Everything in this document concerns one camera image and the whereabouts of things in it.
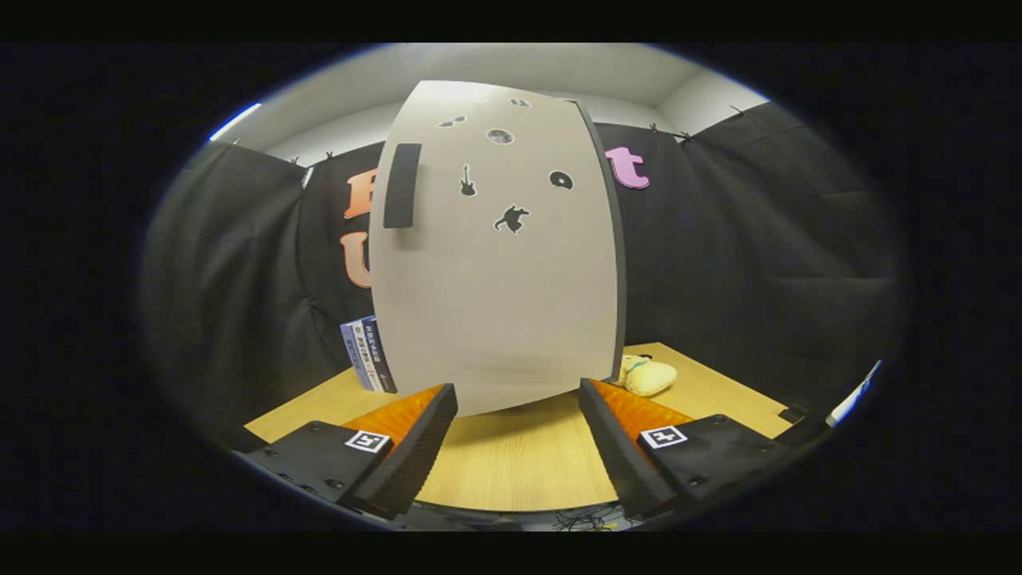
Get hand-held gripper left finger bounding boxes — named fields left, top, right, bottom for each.
left=242, top=383, right=459, bottom=521

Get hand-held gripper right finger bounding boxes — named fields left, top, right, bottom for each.
left=578, top=378, right=793, bottom=518

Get white cabinet door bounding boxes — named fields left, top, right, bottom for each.
left=369, top=80, right=620, bottom=418

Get yellow plush toy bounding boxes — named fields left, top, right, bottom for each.
left=615, top=355, right=678, bottom=398

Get dark blue book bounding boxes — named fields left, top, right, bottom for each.
left=359, top=315, right=398, bottom=394

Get white blue book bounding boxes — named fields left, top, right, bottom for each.
left=351, top=319, right=382, bottom=392

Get light blue book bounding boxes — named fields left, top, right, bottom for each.
left=340, top=322, right=370, bottom=391

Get grey cabinet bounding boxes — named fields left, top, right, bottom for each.
left=567, top=97, right=628, bottom=383

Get black backdrop cloth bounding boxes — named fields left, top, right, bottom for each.
left=144, top=100, right=899, bottom=448

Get white side table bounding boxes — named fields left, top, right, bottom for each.
left=825, top=359, right=884, bottom=428

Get black cables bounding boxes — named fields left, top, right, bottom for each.
left=551, top=507, right=636, bottom=532

